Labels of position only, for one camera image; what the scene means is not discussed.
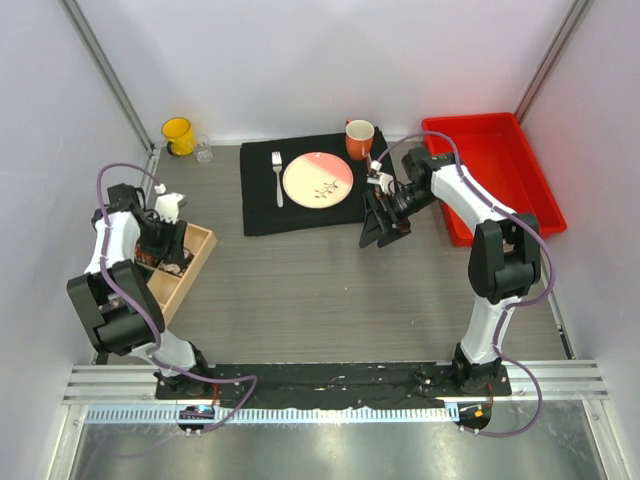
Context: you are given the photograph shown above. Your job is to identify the pink cream ceramic plate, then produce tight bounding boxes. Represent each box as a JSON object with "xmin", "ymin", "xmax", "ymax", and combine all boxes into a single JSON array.
[{"xmin": 282, "ymin": 152, "xmax": 354, "ymax": 209}]

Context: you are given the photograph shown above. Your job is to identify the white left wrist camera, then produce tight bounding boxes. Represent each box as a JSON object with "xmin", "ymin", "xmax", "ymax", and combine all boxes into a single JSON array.
[{"xmin": 153, "ymin": 184, "xmax": 186, "ymax": 224}]

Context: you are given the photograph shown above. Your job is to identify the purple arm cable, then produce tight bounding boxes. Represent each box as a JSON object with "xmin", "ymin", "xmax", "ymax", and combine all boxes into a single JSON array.
[
  {"xmin": 94, "ymin": 162, "xmax": 259, "ymax": 459},
  {"xmin": 372, "ymin": 130, "xmax": 556, "ymax": 439}
]

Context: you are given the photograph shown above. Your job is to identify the floral rose necktie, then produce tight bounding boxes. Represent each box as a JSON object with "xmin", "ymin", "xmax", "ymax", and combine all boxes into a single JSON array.
[{"xmin": 158, "ymin": 249, "xmax": 194, "ymax": 278}]

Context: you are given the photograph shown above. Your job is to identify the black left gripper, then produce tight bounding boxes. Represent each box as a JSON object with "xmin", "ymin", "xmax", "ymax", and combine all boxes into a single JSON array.
[{"xmin": 137, "ymin": 213, "xmax": 187, "ymax": 263}]

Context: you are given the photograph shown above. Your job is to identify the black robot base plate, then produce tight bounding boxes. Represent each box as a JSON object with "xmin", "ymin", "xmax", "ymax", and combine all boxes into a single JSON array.
[{"xmin": 154, "ymin": 360, "xmax": 513, "ymax": 412}]

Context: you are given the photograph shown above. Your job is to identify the orange ceramic mug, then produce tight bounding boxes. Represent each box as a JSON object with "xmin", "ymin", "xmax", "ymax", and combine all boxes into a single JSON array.
[{"xmin": 345, "ymin": 119, "xmax": 375, "ymax": 161}]

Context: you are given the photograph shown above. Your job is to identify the clear drinking glass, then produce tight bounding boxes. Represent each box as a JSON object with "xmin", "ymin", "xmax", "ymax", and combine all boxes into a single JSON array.
[{"xmin": 193, "ymin": 134, "xmax": 213, "ymax": 163}]

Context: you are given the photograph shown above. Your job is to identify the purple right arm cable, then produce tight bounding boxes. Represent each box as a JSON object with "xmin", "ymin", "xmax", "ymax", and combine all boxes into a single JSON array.
[{"xmin": 372, "ymin": 130, "xmax": 556, "ymax": 439}]

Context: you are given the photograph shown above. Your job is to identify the black cloth placemat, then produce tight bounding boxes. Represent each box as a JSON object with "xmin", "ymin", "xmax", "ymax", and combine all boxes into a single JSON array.
[{"xmin": 239, "ymin": 133, "xmax": 372, "ymax": 236}]

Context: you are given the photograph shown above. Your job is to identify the wooden compartment box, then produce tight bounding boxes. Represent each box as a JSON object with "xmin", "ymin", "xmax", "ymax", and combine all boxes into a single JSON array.
[{"xmin": 135, "ymin": 223, "xmax": 217, "ymax": 325}]

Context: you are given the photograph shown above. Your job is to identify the red plastic bin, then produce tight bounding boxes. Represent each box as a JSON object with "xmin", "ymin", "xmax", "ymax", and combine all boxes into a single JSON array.
[{"xmin": 421, "ymin": 112, "xmax": 567, "ymax": 238}]

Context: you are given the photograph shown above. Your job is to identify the silver fork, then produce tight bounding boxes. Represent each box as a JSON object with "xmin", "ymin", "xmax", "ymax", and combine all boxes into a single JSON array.
[{"xmin": 271, "ymin": 151, "xmax": 284, "ymax": 208}]

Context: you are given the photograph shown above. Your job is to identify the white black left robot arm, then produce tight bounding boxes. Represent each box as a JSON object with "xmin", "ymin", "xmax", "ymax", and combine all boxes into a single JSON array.
[{"xmin": 67, "ymin": 183, "xmax": 213, "ymax": 399}]

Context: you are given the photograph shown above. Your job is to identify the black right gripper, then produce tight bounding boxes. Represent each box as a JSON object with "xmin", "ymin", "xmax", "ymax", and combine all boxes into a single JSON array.
[{"xmin": 360, "ymin": 185, "xmax": 439, "ymax": 248}]

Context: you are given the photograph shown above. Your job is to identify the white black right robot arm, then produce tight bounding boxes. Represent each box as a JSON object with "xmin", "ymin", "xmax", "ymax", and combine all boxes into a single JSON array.
[{"xmin": 359, "ymin": 147, "xmax": 541, "ymax": 395}]

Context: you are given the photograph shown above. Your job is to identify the rolled red patterned tie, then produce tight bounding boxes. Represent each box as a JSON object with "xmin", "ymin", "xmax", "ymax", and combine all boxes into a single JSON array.
[{"xmin": 135, "ymin": 240, "xmax": 163, "ymax": 268}]

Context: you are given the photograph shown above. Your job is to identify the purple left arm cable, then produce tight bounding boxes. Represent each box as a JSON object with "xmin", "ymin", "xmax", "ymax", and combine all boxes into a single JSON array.
[{"xmin": 94, "ymin": 162, "xmax": 259, "ymax": 459}]

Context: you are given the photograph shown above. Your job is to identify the yellow enamel mug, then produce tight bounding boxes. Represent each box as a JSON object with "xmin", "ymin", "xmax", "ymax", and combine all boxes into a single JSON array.
[{"xmin": 161, "ymin": 117, "xmax": 197, "ymax": 156}]

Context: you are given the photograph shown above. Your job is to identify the rolled dark multicolour tie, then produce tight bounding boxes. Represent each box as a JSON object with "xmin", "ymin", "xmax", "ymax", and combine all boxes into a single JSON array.
[{"xmin": 98, "ymin": 295, "xmax": 126, "ymax": 313}]

